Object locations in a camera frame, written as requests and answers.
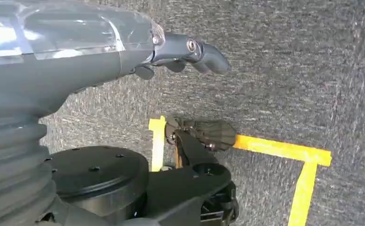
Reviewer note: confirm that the ribbed grey left arm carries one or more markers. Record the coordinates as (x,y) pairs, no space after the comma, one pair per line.
(14,168)

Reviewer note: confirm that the black round robot joint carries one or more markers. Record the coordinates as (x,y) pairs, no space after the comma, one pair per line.
(98,174)

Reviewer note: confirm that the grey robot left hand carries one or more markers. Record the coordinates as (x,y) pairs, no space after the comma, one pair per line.
(45,62)

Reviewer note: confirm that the yellow U-shaped floor tape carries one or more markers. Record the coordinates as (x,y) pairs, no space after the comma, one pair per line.
(282,149)

